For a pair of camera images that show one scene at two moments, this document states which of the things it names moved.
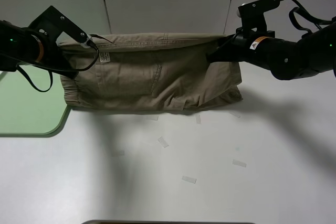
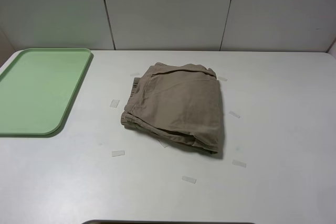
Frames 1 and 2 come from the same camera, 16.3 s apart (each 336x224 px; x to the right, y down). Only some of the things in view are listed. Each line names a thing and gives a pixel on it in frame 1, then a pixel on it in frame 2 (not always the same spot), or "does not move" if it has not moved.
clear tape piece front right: [235, 162] does not move
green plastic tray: [32, 103] does not move
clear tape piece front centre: [188, 179] does not move
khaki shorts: [148, 71] -> [180, 103]
